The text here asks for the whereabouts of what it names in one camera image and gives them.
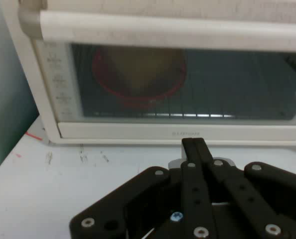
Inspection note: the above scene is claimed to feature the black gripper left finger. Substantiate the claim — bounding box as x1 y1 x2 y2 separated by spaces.
69 138 215 239

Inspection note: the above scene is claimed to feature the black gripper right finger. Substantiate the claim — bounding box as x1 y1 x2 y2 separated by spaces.
193 137 296 239

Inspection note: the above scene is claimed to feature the white glass oven door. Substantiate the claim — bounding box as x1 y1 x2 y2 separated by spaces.
17 0 296 140

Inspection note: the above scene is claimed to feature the red bowl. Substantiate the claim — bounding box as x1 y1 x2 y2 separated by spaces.
91 46 188 109

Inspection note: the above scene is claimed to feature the brown toast slice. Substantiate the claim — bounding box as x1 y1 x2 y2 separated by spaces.
108 46 185 98

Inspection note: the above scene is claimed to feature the red tape strip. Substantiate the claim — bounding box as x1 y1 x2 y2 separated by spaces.
24 131 43 141

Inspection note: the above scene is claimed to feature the white toaster oven body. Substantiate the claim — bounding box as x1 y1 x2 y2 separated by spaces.
2 0 296 148

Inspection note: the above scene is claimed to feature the metal wire oven rack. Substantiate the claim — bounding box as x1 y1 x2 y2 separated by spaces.
83 49 296 119

